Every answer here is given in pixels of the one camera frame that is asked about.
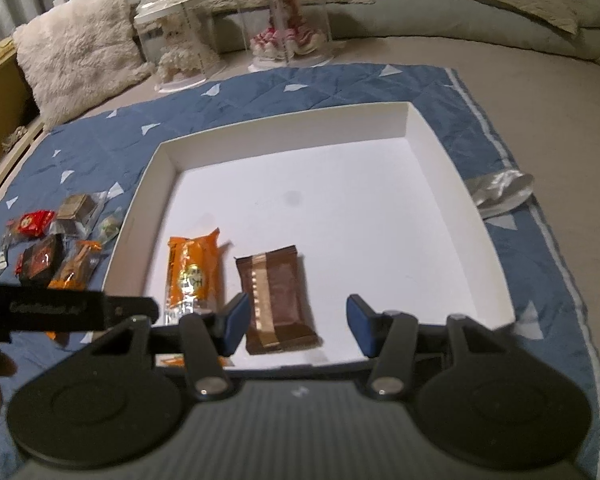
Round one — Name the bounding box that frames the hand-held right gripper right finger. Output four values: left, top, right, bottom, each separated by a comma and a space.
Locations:
346, 294, 511, 402

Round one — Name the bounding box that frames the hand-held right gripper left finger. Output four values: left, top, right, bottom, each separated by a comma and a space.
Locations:
87, 292, 251, 401

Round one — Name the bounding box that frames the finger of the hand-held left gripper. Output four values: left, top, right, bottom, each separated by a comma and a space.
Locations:
105, 296, 160, 327

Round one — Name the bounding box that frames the brown snack packet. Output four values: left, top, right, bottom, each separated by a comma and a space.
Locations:
235, 245, 323, 356

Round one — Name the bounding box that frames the large orange snack packet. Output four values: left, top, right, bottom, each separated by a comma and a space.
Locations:
162, 228, 233, 328

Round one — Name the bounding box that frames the red snack packet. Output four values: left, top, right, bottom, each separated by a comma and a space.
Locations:
4, 209, 57, 248

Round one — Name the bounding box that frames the white cardboard box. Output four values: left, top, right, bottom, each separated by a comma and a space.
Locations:
102, 101, 517, 367

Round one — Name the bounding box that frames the clear-wrapped brown pastry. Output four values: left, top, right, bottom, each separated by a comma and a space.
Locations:
55, 191, 112, 237

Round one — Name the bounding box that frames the dark red-black snack packet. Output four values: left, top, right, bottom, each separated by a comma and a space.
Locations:
14, 234, 67, 287

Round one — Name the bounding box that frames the small orange snack packet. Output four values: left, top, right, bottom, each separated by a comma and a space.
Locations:
46, 240, 104, 292

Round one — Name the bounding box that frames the small green snack packet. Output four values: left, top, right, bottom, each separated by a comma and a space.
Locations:
96, 214, 125, 242

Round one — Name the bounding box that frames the silver foil packet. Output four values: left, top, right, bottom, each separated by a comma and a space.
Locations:
464, 170, 537, 220

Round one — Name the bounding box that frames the yellow wooden bedside shelf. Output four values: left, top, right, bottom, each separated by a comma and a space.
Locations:
0, 35, 47, 211

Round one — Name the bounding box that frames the blue quilted triangle-print blanket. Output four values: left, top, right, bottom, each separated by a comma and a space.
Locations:
0, 64, 600, 480

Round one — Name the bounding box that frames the fluffy cream pillow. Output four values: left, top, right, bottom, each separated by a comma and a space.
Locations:
12, 0, 153, 128

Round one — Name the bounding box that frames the clear case with cream doll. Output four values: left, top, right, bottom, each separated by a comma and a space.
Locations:
132, 0, 221, 92

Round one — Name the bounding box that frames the clear case with red doll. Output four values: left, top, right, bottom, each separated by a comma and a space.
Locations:
232, 0, 333, 73

